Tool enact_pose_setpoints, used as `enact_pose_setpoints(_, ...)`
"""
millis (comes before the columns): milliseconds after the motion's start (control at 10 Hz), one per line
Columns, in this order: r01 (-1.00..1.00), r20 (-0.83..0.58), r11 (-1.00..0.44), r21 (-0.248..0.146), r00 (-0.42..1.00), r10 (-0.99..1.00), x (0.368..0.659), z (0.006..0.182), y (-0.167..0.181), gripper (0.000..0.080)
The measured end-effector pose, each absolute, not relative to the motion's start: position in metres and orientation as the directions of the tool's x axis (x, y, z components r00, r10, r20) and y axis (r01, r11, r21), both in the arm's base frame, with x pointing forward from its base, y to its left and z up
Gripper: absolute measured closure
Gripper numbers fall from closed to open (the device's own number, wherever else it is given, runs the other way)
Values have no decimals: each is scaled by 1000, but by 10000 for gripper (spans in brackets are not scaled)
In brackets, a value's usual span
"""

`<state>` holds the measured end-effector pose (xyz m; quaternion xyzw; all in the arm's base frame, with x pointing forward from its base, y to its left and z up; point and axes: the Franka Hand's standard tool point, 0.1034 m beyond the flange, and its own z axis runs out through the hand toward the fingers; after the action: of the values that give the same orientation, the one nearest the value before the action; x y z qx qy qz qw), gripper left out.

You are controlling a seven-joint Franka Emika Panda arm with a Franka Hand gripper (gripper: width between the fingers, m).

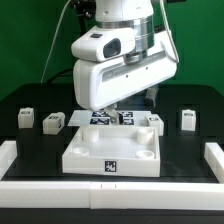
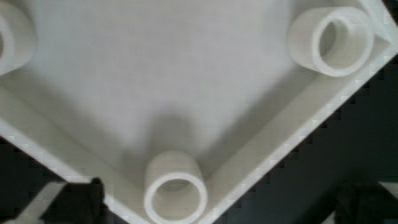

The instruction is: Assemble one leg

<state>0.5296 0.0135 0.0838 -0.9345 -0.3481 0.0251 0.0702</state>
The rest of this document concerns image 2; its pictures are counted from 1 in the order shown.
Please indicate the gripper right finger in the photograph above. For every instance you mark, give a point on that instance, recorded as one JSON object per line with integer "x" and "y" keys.
{"x": 367, "y": 204}

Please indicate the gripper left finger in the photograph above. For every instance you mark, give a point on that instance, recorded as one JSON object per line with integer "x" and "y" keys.
{"x": 67, "y": 204}

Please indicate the white square tabletop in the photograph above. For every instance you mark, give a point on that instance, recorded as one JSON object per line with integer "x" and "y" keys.
{"x": 164, "y": 91}

